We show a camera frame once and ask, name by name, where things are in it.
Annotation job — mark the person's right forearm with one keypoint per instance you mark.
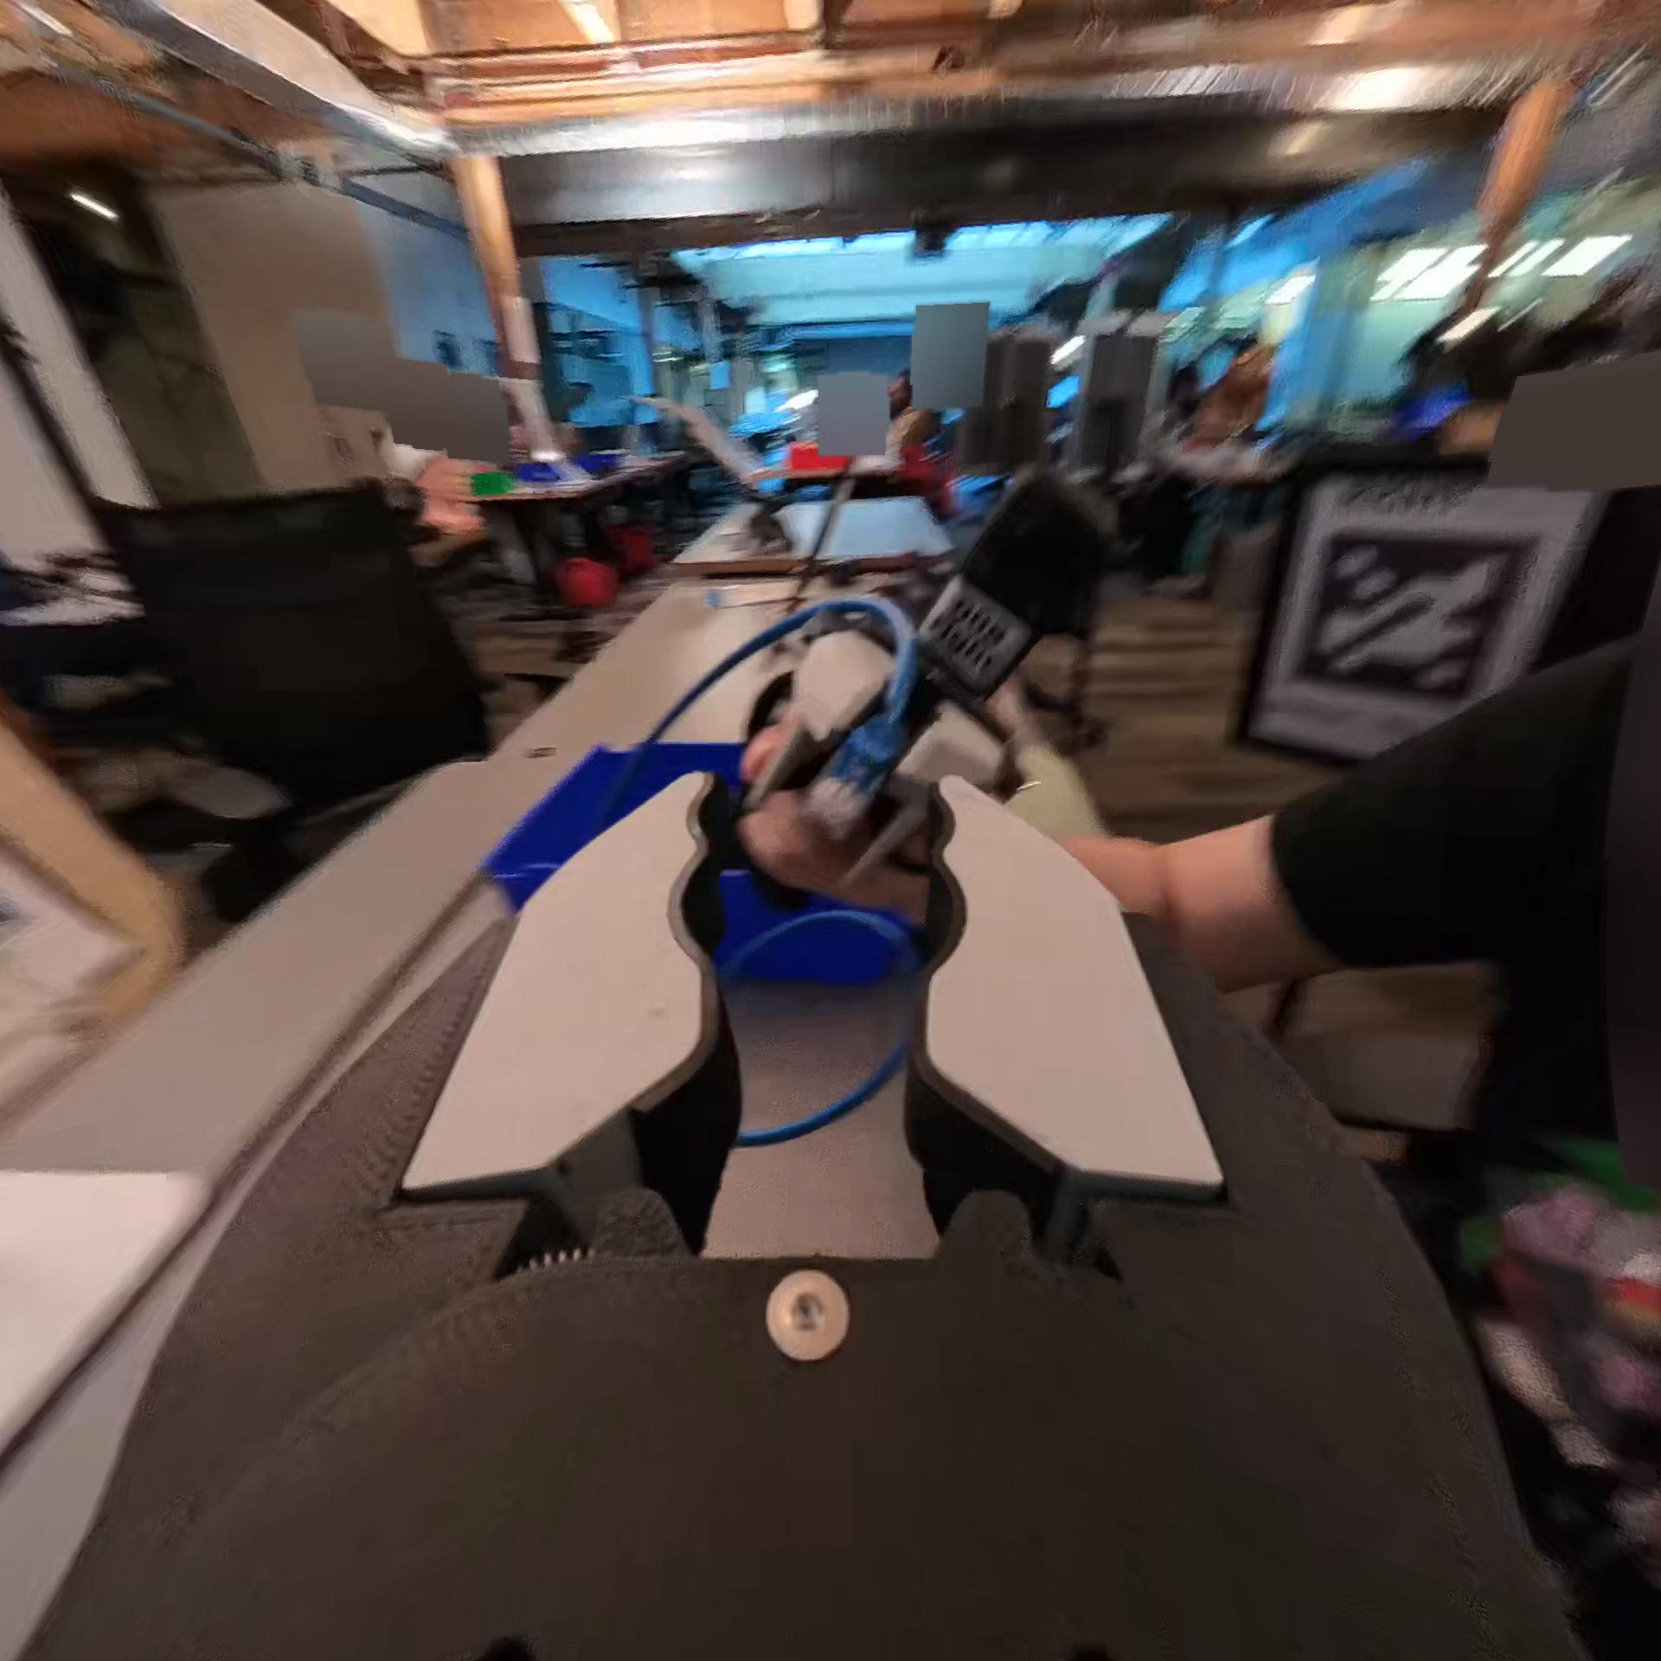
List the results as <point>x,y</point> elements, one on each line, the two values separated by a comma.
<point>1206,896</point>

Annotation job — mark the person's right hand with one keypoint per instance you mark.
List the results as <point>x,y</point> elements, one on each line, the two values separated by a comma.
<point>831,868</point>

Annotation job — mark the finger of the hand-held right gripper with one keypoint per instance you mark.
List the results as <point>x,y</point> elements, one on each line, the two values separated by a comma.
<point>837,700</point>
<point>902,836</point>

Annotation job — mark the black white marker board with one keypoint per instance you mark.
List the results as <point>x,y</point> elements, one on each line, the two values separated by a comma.
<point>1414,609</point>

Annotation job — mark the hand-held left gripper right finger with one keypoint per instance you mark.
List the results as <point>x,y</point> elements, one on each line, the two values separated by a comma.
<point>1050,999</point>

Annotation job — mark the blue plastic bin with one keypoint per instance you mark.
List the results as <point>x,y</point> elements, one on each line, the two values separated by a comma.
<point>583,817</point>

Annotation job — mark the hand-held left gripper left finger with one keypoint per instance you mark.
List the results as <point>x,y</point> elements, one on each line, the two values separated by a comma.
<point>583,999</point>

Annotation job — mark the black office chair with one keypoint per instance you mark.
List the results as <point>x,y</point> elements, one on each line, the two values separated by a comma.
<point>299,635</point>

